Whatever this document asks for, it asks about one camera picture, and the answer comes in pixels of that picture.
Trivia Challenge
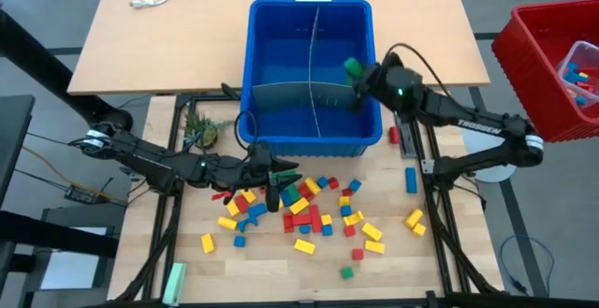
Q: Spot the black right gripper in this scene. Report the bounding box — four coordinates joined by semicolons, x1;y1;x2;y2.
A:
349;53;402;114

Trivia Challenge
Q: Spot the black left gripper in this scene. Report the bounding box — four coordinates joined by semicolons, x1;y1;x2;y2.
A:
241;140;303;214

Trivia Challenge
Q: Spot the long green block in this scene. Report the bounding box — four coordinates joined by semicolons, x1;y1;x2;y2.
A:
270;169;300;182

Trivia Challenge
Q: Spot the blue plastic bin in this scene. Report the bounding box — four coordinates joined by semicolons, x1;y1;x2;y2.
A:
237;0;384;158

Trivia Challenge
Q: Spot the potted succulent plant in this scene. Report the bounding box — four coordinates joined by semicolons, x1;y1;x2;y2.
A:
183;110;235;149

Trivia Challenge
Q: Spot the mint green foam block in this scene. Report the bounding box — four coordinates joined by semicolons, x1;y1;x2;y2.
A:
161;261;188;307

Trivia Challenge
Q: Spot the red plastic crate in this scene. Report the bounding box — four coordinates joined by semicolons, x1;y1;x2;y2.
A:
490;0;599;143

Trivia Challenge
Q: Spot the white round stand base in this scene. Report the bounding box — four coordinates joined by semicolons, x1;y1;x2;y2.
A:
460;125;519;184

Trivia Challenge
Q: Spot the small black electronics box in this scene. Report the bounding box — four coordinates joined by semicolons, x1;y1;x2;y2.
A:
64;183;100;205

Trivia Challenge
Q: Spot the small blue toy block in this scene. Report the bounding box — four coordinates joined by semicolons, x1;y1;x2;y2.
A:
562;62;590;84

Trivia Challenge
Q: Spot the clear plastic container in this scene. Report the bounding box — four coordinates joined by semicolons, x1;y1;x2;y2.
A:
555;39;599;110

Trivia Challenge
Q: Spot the grey cabinet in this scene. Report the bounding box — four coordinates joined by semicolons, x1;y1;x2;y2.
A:
27;202;118;300

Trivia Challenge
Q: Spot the black horizontal beam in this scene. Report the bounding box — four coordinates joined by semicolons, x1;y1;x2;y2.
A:
0;209;121;258

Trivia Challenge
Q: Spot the black diagonal beam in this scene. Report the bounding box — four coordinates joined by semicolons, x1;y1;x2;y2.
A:
0;7;135;131

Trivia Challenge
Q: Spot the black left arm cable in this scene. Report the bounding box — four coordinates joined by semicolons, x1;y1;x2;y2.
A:
219;81;263;159

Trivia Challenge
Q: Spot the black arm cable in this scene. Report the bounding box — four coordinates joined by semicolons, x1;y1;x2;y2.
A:
219;81;263;159
382;42;451;89

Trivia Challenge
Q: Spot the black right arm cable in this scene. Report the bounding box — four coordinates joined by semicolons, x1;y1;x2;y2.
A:
382;42;451;89

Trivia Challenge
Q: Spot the dark grey slotted rail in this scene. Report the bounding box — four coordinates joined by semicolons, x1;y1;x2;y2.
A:
394;112;417;161

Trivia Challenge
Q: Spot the blue cable loop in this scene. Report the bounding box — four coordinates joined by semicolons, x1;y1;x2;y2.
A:
498;233;557;296

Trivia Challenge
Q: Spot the yellow floor cable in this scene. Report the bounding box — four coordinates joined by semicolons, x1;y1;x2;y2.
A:
21;143;128;205

